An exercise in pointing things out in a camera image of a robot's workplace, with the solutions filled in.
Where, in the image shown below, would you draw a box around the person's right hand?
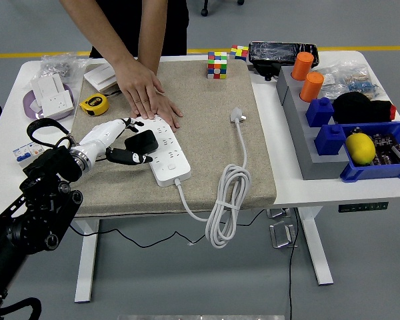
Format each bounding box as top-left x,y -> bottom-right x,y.
114,59 -> 165,120

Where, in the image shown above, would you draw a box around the person's left hand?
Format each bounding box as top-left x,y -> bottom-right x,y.
129,92 -> 184,131

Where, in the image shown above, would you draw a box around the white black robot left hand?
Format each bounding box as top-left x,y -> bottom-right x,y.
73,116 -> 153,167

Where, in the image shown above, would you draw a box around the white power strip with cord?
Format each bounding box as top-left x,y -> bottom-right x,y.
133,106 -> 253,249

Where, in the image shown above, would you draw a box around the yellow tape measure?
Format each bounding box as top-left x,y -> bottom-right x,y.
79,93 -> 110,117

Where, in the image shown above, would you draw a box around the grey-brown fabric mat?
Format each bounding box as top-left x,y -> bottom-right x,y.
69,59 -> 277,219

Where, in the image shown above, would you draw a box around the large colourful puzzle cube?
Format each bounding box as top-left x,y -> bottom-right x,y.
206,51 -> 229,80

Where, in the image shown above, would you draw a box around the purple plate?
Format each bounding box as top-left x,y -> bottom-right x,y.
22,83 -> 75,125

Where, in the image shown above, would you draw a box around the person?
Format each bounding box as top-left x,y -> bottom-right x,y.
89,0 -> 190,59

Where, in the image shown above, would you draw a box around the white blue circuit breaker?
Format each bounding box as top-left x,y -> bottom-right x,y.
12,141 -> 45,165

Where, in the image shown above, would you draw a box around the clear bag metal screws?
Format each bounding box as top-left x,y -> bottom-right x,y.
39,52 -> 89,84

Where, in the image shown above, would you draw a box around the small colourful puzzle cube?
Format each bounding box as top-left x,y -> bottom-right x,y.
229,45 -> 249,63

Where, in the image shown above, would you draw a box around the black chair base castor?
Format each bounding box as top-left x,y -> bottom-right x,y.
199,0 -> 246,17

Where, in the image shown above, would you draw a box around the small black device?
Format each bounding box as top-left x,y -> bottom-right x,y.
254,63 -> 281,82

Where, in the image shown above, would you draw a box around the black plastic-wrapped box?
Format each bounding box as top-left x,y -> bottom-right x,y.
248,41 -> 320,69

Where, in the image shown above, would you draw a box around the white table leg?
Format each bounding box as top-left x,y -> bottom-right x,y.
295,206 -> 334,287
74,219 -> 101,304

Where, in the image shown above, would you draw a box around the grey stepped block base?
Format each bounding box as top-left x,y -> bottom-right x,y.
275,65 -> 351,181

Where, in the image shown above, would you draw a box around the orange plastic cylinder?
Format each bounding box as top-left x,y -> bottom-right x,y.
299,71 -> 325,103
291,51 -> 315,81

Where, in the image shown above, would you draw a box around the small blue studded block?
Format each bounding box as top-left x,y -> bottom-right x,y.
305,97 -> 335,128

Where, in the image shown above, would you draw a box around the large blue studded block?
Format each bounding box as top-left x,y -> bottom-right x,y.
313,123 -> 349,157

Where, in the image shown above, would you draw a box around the clear bag white parts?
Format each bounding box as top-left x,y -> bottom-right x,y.
319,65 -> 349,99

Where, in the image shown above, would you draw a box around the black fabric bundle red end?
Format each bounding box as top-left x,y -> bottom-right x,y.
332,91 -> 397,125

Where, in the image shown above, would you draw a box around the clear bag blue parts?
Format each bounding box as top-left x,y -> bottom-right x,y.
343,63 -> 383,101

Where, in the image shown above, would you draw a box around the yellow lemon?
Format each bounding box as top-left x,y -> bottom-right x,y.
345,133 -> 377,166

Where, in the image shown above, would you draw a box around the blue plastic bin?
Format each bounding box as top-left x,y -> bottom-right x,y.
339,121 -> 400,183

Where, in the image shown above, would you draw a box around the black table control panel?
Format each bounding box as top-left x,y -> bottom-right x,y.
337,201 -> 389,213

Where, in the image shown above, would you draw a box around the dark capacitors pile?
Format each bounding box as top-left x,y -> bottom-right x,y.
369,131 -> 400,167

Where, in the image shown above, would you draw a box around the beige wall switch panel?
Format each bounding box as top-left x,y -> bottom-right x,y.
95,79 -> 119,94

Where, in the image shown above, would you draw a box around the white wall switch panel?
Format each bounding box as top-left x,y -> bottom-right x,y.
83,64 -> 116,88

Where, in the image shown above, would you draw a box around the white wall socket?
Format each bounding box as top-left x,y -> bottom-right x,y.
39,91 -> 73,118

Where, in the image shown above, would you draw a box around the white blank switch plate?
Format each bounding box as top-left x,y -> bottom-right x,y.
30,73 -> 67,103

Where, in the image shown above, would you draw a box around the thin black cable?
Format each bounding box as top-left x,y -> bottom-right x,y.
218,209 -> 266,234

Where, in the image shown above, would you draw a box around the small silver metal bracket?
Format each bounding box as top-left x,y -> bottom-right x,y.
265,208 -> 291,220

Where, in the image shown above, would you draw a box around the large silver metal bracket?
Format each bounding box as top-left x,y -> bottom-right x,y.
269,220 -> 299,249

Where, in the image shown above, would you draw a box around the black floor power cable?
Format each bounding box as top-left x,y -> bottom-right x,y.
288,208 -> 301,320

